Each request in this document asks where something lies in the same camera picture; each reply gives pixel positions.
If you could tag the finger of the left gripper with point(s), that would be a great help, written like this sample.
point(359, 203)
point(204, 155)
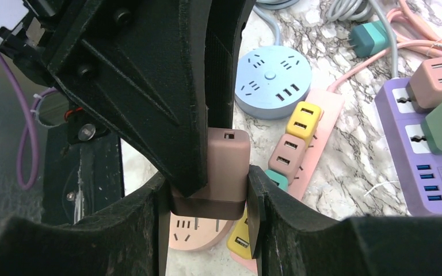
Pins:
point(227, 20)

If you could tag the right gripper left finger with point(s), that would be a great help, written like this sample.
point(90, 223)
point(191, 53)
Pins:
point(129, 237)

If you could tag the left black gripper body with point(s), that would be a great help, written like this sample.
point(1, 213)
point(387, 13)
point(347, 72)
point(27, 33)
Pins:
point(45, 44)

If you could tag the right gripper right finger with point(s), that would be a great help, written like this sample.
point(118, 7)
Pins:
point(289, 238)

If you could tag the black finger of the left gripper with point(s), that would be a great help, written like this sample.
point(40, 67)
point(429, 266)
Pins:
point(138, 68)

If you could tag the teal charger plug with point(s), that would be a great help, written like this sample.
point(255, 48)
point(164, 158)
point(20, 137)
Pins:
point(278, 179)

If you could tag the dusty pink charger plug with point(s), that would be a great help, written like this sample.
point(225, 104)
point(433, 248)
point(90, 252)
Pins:
point(223, 198)

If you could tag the yellow charger plug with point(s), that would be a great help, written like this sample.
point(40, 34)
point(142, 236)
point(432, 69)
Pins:
point(238, 242)
point(303, 121)

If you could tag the pink dual USB charger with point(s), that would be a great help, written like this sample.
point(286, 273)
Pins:
point(425, 86)

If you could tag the pink round power socket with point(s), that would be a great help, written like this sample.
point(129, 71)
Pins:
point(196, 234)

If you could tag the blue round power socket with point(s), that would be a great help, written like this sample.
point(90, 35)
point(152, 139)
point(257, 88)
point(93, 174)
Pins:
point(271, 80)

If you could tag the pink long power strip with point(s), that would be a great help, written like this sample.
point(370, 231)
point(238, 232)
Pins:
point(331, 105)

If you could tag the purple power strip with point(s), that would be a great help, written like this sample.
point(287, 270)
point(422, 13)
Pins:
point(418, 170)

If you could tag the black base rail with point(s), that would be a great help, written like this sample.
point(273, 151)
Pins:
point(83, 171)

